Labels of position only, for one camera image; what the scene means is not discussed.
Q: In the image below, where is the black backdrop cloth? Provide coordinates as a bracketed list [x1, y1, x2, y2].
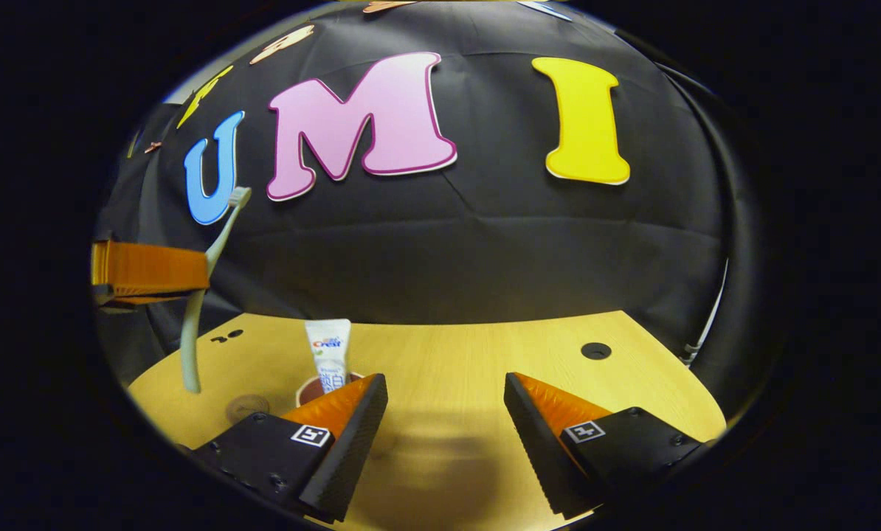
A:
[94, 0, 766, 414]

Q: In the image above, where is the white toothpaste tube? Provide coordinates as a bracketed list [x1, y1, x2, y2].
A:
[305, 319, 352, 394]

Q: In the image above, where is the pale green toothbrush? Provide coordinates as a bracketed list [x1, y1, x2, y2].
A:
[180, 186, 252, 394]

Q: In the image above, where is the wooden desktop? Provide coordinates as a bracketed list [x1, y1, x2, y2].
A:
[127, 310, 728, 531]

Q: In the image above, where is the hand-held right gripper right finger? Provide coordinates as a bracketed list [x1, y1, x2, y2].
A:
[503, 372, 707, 519]

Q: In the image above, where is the cream cup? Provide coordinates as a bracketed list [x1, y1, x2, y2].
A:
[295, 371, 367, 408]

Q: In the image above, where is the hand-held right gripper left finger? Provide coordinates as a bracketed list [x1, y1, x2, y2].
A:
[190, 372, 390, 524]

